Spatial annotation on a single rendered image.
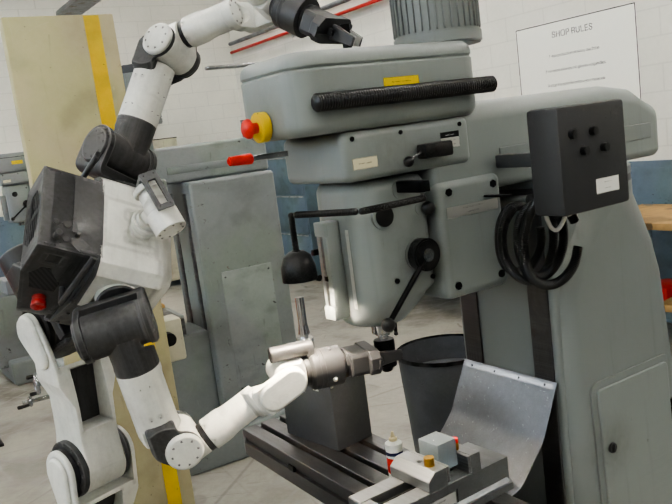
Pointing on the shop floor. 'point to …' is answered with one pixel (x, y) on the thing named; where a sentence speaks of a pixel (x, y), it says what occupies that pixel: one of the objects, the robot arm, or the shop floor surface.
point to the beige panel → (11, 27)
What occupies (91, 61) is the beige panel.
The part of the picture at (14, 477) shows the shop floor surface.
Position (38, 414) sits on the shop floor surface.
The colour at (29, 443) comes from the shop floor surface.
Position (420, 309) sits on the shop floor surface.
